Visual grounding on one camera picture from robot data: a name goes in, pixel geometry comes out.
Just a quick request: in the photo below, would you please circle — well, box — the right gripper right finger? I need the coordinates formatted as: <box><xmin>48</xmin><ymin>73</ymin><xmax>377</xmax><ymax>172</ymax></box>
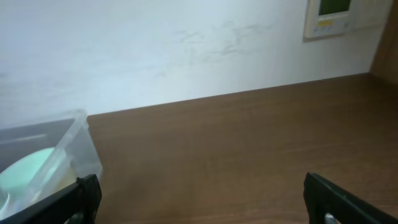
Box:
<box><xmin>303</xmin><ymin>173</ymin><xmax>397</xmax><ymax>224</ymax></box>

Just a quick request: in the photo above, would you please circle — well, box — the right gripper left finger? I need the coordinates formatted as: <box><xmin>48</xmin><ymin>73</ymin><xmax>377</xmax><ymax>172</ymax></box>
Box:
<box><xmin>1</xmin><ymin>174</ymin><xmax>102</xmax><ymax>224</ymax></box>

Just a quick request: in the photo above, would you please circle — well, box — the yellow small bowl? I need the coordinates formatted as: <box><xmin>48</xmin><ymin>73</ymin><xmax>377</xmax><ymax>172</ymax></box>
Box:
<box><xmin>53</xmin><ymin>169</ymin><xmax>76</xmax><ymax>193</ymax></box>

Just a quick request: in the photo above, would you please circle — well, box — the mint green small bowl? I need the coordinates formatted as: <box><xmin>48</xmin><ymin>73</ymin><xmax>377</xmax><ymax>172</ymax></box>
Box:
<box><xmin>1</xmin><ymin>147</ymin><xmax>71</xmax><ymax>220</ymax></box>

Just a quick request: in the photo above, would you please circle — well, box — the clear plastic storage container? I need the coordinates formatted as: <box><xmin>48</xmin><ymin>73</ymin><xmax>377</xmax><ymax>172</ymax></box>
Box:
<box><xmin>0</xmin><ymin>108</ymin><xmax>103</xmax><ymax>220</ymax></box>

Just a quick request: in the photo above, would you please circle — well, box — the white wall control panel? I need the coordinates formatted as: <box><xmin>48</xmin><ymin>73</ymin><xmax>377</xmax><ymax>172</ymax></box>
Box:
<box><xmin>303</xmin><ymin>0</ymin><xmax>359</xmax><ymax>42</ymax></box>

